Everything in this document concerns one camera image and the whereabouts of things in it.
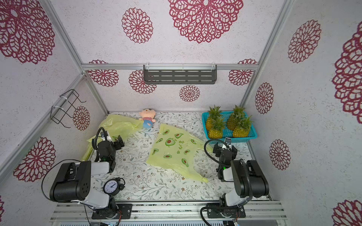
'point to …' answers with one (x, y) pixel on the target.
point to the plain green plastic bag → (112, 125)
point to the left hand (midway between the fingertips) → (113, 138)
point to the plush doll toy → (147, 116)
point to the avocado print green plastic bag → (178, 149)
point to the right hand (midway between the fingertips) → (226, 143)
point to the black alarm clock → (112, 187)
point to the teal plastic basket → (228, 136)
